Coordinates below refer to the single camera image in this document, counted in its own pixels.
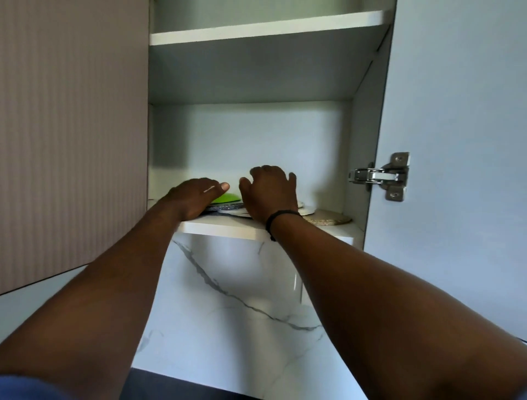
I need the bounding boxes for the white wall socket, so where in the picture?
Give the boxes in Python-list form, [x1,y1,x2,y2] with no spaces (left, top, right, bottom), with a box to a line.
[293,270,307,308]

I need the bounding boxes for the person's right forearm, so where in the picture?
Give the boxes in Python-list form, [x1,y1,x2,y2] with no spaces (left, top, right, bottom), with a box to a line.
[270,214,527,400]

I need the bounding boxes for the person's right hand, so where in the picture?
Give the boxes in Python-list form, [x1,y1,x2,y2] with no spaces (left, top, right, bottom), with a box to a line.
[238,165,299,225]

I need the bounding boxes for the black wristband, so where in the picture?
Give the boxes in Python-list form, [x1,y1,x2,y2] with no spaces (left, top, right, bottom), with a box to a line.
[265,210,304,242]

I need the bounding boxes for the dark speckled plate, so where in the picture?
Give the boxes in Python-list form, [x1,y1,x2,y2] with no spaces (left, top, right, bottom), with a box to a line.
[204,201,247,213]

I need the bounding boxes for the person's left hand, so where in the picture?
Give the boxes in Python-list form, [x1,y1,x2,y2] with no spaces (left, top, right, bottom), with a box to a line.
[162,177,231,223]

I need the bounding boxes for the person's blue shirt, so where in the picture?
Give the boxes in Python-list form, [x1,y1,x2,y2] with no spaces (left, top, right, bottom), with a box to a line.
[0,374,75,400]

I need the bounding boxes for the metal cabinet door hinge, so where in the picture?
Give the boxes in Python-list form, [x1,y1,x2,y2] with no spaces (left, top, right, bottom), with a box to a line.
[347,151,411,203]

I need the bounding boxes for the green plate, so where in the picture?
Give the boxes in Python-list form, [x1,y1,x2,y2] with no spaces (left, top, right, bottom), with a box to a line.
[210,192,243,205]

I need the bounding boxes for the white cabinet shelf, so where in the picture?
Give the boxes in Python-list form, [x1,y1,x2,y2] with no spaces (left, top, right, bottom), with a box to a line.
[149,10,396,104]

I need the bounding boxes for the beige ribbed corner wall cabinet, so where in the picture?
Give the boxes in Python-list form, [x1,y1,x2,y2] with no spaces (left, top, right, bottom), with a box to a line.
[0,0,150,296]

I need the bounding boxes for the person's left forearm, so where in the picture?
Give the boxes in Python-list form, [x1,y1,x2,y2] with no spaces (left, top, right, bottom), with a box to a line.
[0,205,182,400]

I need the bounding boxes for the brown woven plate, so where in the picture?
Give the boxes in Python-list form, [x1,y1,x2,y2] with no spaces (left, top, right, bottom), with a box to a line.
[302,209,353,226]

